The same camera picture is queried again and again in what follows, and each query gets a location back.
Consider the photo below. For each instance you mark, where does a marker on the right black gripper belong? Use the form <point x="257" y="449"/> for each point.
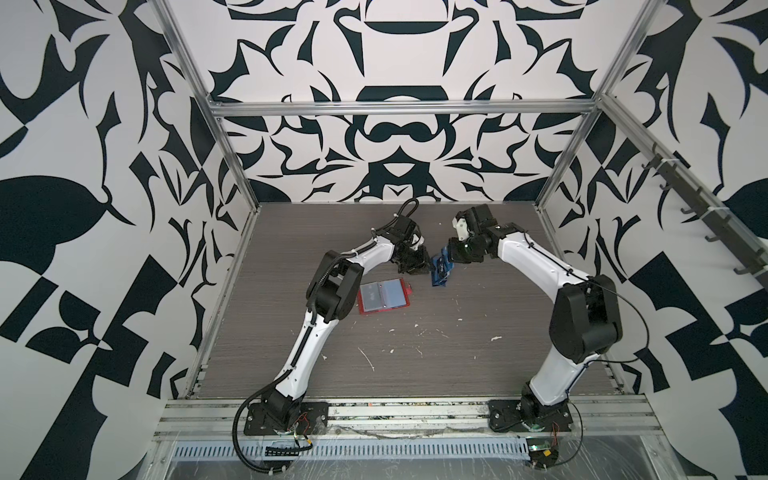
<point x="454" y="253"/>

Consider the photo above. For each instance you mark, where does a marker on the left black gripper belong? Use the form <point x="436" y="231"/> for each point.
<point x="421" y="264"/>

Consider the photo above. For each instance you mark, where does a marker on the blue card box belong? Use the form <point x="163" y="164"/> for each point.
<point x="442" y="266"/>

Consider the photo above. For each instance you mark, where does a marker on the red leather card holder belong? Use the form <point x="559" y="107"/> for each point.
<point x="382" y="296"/>

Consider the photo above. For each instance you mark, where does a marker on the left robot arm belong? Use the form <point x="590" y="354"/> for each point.
<point x="330" y="297"/>

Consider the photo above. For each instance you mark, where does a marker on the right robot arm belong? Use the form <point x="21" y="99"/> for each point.
<point x="585" y="321"/>

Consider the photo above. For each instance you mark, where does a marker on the small circuit board right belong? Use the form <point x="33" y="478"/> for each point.
<point x="543" y="453"/>

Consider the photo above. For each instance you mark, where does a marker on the small circuit board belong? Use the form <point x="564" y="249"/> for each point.
<point x="285" y="450"/>
<point x="543" y="453"/>

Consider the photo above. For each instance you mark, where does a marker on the small circuit board left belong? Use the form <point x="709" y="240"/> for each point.
<point x="285" y="450"/>

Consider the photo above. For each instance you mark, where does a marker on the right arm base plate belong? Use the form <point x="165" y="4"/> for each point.
<point x="527" y="415"/>

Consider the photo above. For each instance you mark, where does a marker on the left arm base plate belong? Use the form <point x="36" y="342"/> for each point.
<point x="305" y="418"/>

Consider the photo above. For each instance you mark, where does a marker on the wall hook rack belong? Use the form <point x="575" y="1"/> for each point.
<point x="701" y="204"/>

